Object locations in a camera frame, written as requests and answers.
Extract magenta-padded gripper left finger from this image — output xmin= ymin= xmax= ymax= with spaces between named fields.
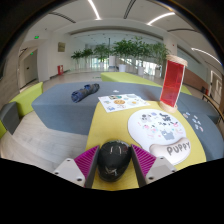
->
xmin=52 ymin=144 xmax=101 ymax=189

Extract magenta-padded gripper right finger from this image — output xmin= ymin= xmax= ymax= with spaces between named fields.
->
xmin=130 ymin=143 xmax=178 ymax=188

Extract black computer mouse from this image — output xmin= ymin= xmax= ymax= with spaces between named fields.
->
xmin=96 ymin=139 xmax=132 ymax=183

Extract white printed mouse pad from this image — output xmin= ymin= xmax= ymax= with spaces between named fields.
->
xmin=127 ymin=108 xmax=192 ymax=167

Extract grey upholstered bench seat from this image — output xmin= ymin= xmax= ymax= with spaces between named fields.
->
xmin=181 ymin=111 xmax=224 ymax=162
xmin=31 ymin=81 xmax=168 ymax=136
xmin=175 ymin=96 xmax=222 ymax=125

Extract group of small stickers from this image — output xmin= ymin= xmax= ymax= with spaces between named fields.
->
xmin=182 ymin=111 xmax=204 ymax=133

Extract white sticker sheet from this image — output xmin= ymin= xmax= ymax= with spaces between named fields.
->
xmin=97 ymin=93 xmax=151 ymax=114

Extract folded dark blue umbrella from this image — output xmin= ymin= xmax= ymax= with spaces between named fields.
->
xmin=70 ymin=83 xmax=101 ymax=104

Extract lime green upholstered seat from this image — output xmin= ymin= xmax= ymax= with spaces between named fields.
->
xmin=9 ymin=81 xmax=44 ymax=118
xmin=100 ymin=71 xmax=167 ymax=88
xmin=179 ymin=84 xmax=193 ymax=97
xmin=0 ymin=121 xmax=8 ymax=139

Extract dark grey upholstered seat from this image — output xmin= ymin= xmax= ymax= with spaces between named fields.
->
xmin=0 ymin=101 xmax=21 ymax=136

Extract dark wooden chair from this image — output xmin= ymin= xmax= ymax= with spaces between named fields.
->
xmin=201 ymin=93 xmax=224 ymax=125

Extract group of potted plants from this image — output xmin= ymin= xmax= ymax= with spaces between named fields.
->
xmin=70 ymin=35 xmax=171 ymax=78

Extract group of ceiling lights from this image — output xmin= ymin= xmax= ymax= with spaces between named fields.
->
xmin=49 ymin=0 xmax=223 ymax=66

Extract brown wall plaque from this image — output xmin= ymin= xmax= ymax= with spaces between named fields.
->
xmin=57 ymin=41 xmax=66 ymax=53

